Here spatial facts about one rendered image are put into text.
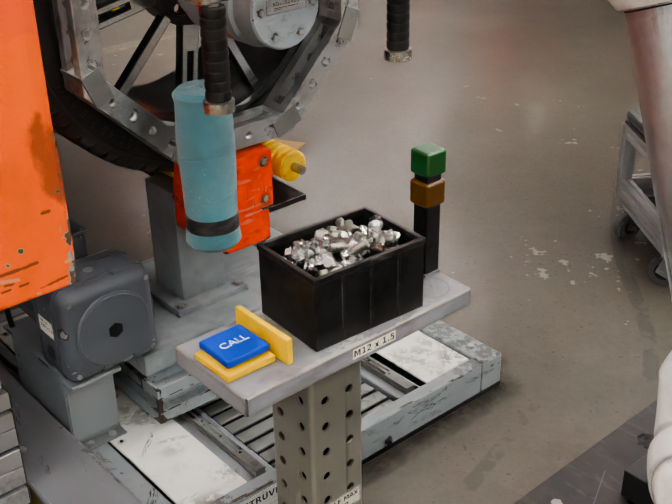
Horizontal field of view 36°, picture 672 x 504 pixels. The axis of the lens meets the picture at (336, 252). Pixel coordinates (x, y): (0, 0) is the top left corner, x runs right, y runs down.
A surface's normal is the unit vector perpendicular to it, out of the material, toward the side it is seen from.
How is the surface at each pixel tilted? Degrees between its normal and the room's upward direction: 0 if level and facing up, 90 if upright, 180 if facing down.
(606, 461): 0
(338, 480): 90
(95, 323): 90
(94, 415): 90
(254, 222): 90
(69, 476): 0
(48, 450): 0
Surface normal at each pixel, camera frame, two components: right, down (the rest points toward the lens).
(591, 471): -0.02, -0.88
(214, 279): 0.65, 0.35
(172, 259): -0.76, 0.32
